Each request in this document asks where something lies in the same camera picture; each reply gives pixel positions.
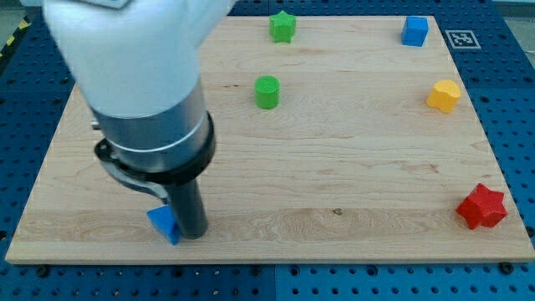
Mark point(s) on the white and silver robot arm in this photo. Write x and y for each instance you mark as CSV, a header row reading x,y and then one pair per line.
x,y
136,63

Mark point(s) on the green cylinder block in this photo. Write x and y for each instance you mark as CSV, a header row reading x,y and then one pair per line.
x,y
267,89

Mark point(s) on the light wooden board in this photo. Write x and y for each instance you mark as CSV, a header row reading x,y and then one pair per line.
x,y
352,166

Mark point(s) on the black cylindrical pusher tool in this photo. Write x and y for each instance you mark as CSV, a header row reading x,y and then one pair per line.
x,y
169,175

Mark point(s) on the blue triangle block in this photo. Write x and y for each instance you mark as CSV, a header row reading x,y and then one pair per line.
x,y
163,220

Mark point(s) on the green star block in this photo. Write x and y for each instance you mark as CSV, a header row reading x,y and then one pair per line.
x,y
282,27

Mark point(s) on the yellow heart block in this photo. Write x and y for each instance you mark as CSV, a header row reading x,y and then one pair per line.
x,y
444,96

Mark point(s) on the blue cube block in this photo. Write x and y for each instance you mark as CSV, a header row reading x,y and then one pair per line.
x,y
415,31

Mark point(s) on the red star block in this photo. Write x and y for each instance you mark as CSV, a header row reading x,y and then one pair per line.
x,y
482,207

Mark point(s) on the white fiducial marker tag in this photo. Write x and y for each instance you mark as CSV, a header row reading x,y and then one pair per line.
x,y
462,39

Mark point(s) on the yellow black hazard tape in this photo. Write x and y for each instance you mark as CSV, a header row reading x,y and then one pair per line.
x,y
15,38

